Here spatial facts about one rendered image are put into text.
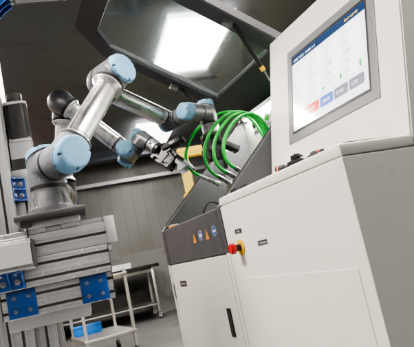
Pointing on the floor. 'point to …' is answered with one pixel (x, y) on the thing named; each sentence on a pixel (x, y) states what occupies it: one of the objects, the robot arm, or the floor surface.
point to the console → (349, 205)
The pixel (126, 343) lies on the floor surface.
